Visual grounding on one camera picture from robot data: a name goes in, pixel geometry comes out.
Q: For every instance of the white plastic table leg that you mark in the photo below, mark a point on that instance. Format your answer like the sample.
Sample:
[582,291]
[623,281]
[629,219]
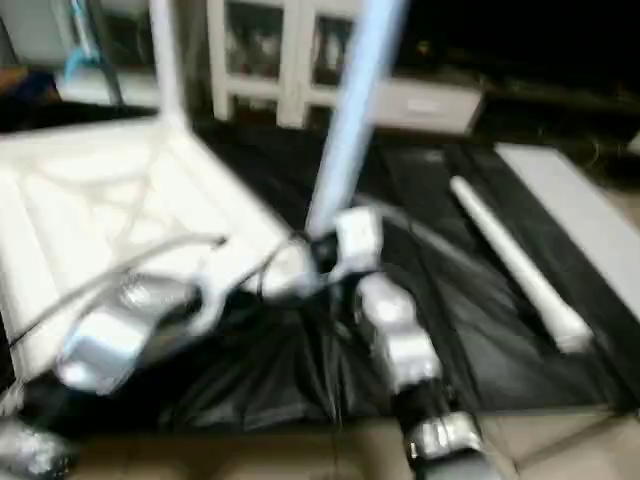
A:
[520,265]
[355,110]
[168,60]

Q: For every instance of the white plastic table top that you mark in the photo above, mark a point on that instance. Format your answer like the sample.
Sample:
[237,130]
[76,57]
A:
[120,210]

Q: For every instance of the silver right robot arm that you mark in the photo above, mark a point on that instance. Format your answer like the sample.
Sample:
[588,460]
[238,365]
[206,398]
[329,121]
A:
[405,340]

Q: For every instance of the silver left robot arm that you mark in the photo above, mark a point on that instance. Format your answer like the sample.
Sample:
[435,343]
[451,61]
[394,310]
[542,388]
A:
[100,340]

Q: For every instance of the black work mat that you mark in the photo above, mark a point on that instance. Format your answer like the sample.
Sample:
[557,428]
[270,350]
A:
[300,380]

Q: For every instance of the white drawer unit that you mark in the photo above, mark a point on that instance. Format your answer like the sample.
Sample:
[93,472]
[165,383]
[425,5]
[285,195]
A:
[435,100]

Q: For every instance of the white glass door cabinet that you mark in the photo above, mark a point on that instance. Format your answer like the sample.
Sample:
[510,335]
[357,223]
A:
[280,55]

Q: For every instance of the white flat board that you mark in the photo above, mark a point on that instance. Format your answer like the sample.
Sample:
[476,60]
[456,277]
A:
[580,210]

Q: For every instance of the light blue plastic object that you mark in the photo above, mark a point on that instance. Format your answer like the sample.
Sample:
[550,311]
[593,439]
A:
[80,45]

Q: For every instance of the brown cardboard box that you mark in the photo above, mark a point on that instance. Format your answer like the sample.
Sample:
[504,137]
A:
[25,85]

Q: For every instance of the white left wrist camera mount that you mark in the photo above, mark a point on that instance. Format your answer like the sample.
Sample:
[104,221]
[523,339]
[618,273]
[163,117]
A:
[215,300]

